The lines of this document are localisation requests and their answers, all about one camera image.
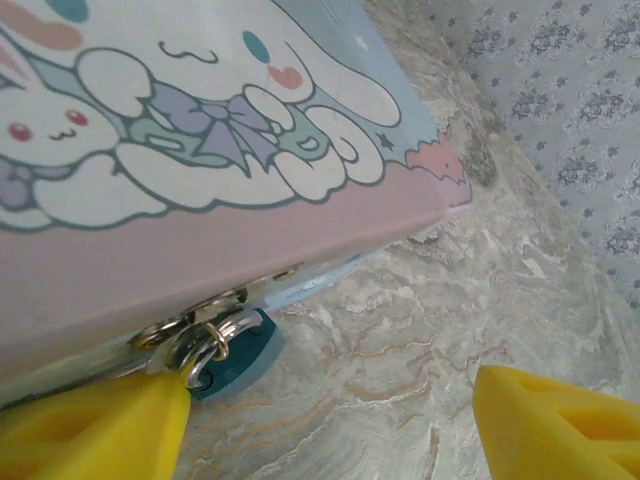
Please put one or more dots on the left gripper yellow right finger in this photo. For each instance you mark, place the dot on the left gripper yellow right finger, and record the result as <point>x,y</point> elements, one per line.
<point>550,435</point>

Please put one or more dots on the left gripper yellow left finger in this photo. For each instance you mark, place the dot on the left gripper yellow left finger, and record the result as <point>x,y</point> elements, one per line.
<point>85,435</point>

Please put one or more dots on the teal padlock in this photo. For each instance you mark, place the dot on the teal padlock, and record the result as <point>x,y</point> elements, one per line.
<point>245,360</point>

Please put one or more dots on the cartoon print tin box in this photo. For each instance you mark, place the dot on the cartoon print tin box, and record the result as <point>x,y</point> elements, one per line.
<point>250,225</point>

